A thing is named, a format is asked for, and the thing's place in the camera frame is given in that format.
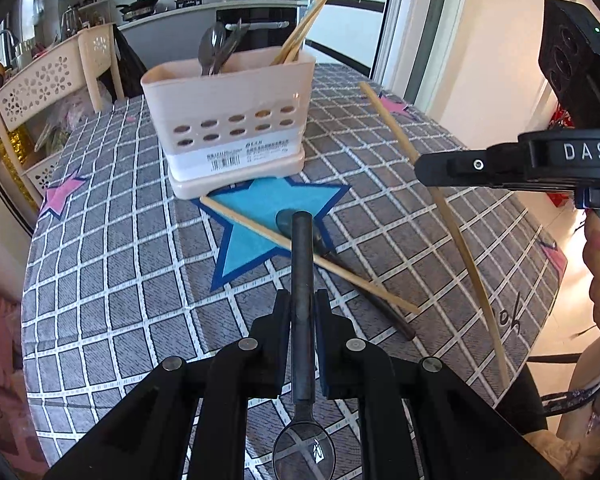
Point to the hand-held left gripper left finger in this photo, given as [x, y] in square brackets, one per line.
[282, 320]

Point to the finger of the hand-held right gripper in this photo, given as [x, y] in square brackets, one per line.
[470, 165]

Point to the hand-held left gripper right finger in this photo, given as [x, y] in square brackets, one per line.
[325, 320]

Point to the metal spoon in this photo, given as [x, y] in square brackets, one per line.
[300, 260]

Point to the dark clear plastic spoon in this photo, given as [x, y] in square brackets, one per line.
[235, 42]
[211, 42]
[392, 319]

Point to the wooden chopstick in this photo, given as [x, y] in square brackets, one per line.
[250, 225]
[297, 30]
[387, 119]
[307, 20]

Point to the chopsticks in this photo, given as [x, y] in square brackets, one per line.
[320, 8]

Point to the beige plastic utensil holder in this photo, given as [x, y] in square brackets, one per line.
[230, 95]

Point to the glass sliding door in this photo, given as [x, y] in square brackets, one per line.
[425, 25]

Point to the grey checked star tablecloth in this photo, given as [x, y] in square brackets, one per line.
[130, 260]

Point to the white refrigerator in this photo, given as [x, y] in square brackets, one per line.
[355, 20]

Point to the black built-in oven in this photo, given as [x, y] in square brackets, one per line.
[265, 15]

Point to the black bag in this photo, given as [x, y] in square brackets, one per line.
[130, 62]

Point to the grey kitchen counter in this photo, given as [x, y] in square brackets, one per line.
[170, 30]

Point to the gold foil packet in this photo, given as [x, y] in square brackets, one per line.
[10, 150]

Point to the beige perforated storage cart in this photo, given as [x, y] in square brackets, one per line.
[40, 80]

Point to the black wok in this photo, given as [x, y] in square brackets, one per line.
[140, 7]

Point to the glass kettle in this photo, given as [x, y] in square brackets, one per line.
[71, 19]

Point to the curved sink faucet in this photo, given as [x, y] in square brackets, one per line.
[6, 42]

